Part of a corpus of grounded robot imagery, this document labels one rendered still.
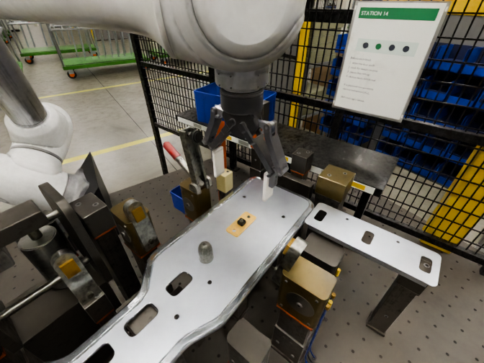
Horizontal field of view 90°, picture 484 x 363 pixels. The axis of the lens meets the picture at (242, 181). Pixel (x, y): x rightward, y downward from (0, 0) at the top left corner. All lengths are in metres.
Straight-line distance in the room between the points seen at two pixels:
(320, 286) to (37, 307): 0.56
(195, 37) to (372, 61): 0.76
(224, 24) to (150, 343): 0.47
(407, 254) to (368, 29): 0.63
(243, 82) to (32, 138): 0.84
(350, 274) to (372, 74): 0.66
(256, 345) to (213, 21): 0.46
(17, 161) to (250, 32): 0.97
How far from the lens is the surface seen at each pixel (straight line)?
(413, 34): 0.89
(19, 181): 1.05
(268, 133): 0.42
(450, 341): 0.99
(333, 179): 0.71
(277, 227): 0.62
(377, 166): 0.89
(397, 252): 0.67
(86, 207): 0.58
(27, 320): 0.67
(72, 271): 0.55
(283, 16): 0.19
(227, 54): 0.19
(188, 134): 0.58
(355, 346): 0.86
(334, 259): 0.62
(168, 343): 0.50
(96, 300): 0.60
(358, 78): 0.93
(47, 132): 1.07
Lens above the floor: 1.46
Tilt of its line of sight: 37 degrees down
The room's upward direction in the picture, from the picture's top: straight up
